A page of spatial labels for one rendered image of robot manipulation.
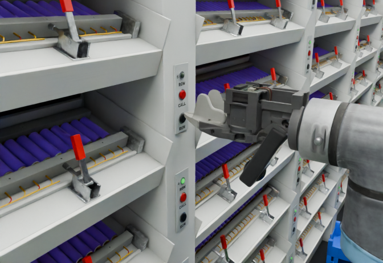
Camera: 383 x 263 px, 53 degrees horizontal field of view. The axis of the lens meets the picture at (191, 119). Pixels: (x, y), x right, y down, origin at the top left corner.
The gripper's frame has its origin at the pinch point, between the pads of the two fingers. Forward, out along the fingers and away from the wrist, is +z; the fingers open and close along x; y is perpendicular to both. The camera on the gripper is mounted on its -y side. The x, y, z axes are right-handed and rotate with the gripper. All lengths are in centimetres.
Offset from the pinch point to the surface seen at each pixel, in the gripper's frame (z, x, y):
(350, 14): 5, -135, 14
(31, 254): 3.2, 30.8, -10.3
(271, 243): 7, -63, -64
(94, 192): 3.5, 19.9, -6.6
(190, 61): 2.2, -3.1, 9.6
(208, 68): 18.9, -36.3, 2.3
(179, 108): 2.0, 0.9, 1.9
